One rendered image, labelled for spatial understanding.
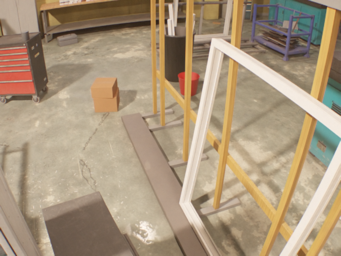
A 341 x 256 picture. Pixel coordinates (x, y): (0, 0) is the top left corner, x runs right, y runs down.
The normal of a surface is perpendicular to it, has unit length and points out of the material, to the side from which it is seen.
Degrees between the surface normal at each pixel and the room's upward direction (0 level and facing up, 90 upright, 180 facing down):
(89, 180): 0
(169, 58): 94
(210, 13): 90
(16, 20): 90
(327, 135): 90
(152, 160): 0
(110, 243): 0
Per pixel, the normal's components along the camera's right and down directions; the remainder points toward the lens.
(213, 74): 0.35, 0.51
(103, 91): -0.04, 0.54
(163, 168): 0.00, -0.84
